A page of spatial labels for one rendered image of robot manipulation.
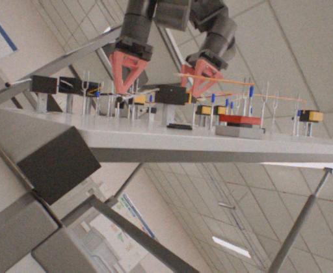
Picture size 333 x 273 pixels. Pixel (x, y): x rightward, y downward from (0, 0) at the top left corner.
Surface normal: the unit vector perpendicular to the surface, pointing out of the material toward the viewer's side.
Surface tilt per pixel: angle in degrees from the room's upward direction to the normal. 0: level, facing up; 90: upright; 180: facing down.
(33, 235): 90
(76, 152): 90
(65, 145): 90
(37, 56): 90
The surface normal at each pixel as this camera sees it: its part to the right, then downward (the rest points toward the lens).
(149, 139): 0.55, 0.10
